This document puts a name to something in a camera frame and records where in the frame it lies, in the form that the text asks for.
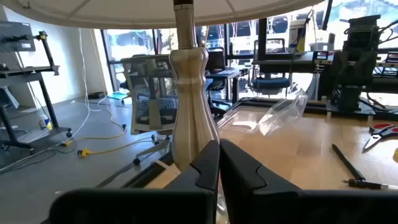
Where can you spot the white shade silver table lamp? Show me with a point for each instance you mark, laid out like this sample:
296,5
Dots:
189,93

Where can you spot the white mesh office chair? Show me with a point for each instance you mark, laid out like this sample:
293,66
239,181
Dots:
154,105

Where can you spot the clear plastic supply box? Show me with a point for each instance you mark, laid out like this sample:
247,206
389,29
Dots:
264,118

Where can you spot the yellow highlighter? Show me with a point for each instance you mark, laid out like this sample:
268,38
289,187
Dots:
396,155

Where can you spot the black office chair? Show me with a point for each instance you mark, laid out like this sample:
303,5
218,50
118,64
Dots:
216,62

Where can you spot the black clear barrel pen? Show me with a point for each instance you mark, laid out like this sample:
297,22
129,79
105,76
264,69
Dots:
367,184

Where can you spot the long dark desk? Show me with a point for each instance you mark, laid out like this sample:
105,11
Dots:
280,62

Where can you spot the black equipment cart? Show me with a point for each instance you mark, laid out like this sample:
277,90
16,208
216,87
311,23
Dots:
46,77

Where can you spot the blue seat chair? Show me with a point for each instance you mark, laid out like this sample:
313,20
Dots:
270,82

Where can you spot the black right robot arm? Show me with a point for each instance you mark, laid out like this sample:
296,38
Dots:
354,62

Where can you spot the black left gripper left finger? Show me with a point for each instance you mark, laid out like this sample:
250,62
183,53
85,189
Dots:
186,202

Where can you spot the small white bottle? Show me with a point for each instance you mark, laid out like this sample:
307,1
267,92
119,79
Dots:
45,122

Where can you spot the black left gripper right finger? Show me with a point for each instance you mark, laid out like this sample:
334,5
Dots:
264,202

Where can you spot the long black pen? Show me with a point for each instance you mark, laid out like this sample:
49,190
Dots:
346,161

